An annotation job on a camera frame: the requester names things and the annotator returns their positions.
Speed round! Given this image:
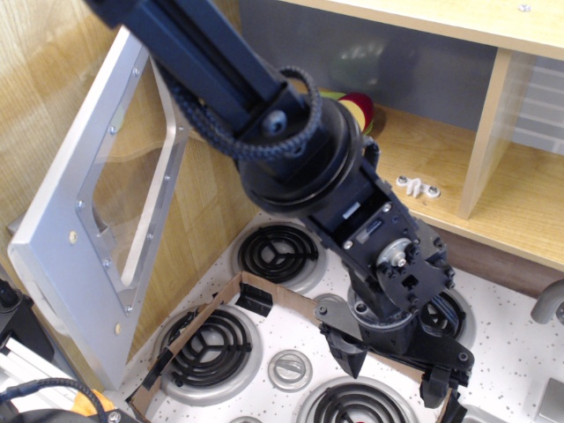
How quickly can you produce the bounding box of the silver microwave door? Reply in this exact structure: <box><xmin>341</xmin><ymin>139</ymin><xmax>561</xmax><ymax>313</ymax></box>
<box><xmin>8</xmin><ymin>29</ymin><xmax>189</xmax><ymax>390</ymax></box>

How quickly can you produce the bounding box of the white door latch clip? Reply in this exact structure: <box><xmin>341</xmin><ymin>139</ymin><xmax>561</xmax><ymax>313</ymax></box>
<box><xmin>396</xmin><ymin>175</ymin><xmax>441</xmax><ymax>199</ymax></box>

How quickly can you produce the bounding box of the front silver stove knob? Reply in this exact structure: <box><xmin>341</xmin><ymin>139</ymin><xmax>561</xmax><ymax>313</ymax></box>
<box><xmin>268</xmin><ymin>350</ymin><xmax>313</xmax><ymax>392</ymax></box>

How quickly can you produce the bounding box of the stove burner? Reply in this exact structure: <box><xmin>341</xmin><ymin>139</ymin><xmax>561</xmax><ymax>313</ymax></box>
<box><xmin>295</xmin><ymin>376</ymin><xmax>419</xmax><ymax>423</ymax></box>
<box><xmin>415</xmin><ymin>289</ymin><xmax>477</xmax><ymax>350</ymax></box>
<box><xmin>161</xmin><ymin>305</ymin><xmax>263</xmax><ymax>407</ymax></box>
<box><xmin>230</xmin><ymin>221</ymin><xmax>327</xmax><ymax>294</ymax></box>

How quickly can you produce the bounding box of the red toy fruit half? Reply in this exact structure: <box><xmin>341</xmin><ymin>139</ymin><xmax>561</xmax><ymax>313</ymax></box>
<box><xmin>337</xmin><ymin>91</ymin><xmax>375</xmax><ymax>131</ymax></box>

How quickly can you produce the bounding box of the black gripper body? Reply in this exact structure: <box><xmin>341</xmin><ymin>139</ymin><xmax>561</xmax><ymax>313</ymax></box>
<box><xmin>313</xmin><ymin>219</ymin><xmax>476</xmax><ymax>375</ymax></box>

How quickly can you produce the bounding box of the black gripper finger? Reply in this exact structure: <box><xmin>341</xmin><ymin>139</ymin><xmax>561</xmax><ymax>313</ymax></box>
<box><xmin>419</xmin><ymin>367</ymin><xmax>460</xmax><ymax>408</ymax></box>
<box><xmin>324</xmin><ymin>329</ymin><xmax>367</xmax><ymax>379</ymax></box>

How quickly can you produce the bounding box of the front left stove burner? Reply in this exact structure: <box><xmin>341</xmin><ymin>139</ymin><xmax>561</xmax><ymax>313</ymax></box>
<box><xmin>161</xmin><ymin>305</ymin><xmax>263</xmax><ymax>407</ymax></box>

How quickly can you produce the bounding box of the back left stove burner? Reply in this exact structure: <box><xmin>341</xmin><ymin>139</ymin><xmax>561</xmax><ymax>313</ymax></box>
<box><xmin>230</xmin><ymin>221</ymin><xmax>327</xmax><ymax>294</ymax></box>

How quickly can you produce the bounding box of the front right stove burner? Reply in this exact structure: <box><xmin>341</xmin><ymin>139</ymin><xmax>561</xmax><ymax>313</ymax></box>
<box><xmin>295</xmin><ymin>376</ymin><xmax>419</xmax><ymax>423</ymax></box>

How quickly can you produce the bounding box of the orange object bottom left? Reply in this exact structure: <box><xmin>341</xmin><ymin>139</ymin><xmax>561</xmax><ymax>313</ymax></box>
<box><xmin>70</xmin><ymin>390</ymin><xmax>115</xmax><ymax>417</ymax></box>

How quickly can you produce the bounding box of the grey faucet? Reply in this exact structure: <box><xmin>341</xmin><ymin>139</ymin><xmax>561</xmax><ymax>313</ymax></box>
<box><xmin>531</xmin><ymin>279</ymin><xmax>564</xmax><ymax>324</ymax></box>

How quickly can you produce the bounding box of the black device at left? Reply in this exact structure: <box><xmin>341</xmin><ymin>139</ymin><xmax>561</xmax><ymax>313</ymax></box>
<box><xmin>1</xmin><ymin>279</ymin><xmax>55</xmax><ymax>362</ymax></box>

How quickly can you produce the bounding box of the black braided cable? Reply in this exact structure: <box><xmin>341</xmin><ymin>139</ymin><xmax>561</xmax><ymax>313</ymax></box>
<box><xmin>154</xmin><ymin>65</ymin><xmax>322</xmax><ymax>162</ymax></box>

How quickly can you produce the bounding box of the cardboard strip frame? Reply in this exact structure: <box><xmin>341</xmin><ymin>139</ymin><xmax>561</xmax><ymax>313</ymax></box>
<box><xmin>127</xmin><ymin>271</ymin><xmax>474</xmax><ymax>422</ymax></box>

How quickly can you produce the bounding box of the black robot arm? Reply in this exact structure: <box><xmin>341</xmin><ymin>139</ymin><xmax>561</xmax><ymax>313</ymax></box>
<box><xmin>90</xmin><ymin>1</ymin><xmax>474</xmax><ymax>408</ymax></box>

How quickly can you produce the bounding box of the wooden shelf unit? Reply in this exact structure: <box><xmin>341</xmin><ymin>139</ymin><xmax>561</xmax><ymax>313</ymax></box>
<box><xmin>239</xmin><ymin>1</ymin><xmax>563</xmax><ymax>270</ymax></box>

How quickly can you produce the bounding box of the back right stove burner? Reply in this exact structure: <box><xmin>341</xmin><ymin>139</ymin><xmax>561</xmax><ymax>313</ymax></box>
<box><xmin>415</xmin><ymin>289</ymin><xmax>477</xmax><ymax>350</ymax></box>

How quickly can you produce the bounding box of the green plate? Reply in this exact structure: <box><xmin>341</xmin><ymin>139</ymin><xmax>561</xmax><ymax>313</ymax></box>
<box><xmin>317</xmin><ymin>89</ymin><xmax>375</xmax><ymax>136</ymax></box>

